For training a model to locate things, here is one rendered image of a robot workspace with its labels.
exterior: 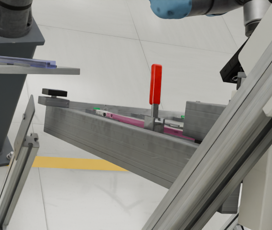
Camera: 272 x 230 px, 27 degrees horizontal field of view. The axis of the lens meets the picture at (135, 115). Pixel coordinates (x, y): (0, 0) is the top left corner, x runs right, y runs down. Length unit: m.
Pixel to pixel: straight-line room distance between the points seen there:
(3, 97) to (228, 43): 1.62
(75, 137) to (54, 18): 1.71
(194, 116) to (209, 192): 0.19
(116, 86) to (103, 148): 1.59
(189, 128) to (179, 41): 2.21
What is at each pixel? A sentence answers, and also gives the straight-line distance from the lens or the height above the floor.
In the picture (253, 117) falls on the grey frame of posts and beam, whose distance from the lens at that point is 0.50.
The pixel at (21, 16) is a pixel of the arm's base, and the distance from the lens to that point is 1.63.
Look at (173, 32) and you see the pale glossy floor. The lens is 2.99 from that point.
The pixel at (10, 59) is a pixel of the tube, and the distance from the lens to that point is 0.97.
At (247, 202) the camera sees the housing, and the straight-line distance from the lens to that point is 0.61.
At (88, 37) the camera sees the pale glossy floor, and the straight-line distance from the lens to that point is 2.69.
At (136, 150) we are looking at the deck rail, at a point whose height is 1.03.
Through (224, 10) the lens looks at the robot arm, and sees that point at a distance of 1.19.
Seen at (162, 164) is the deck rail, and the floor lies 1.08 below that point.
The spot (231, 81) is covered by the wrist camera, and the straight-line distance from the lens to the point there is 1.17.
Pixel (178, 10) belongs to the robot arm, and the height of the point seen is 1.05.
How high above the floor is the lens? 1.59
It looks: 41 degrees down
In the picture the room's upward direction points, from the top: 29 degrees clockwise
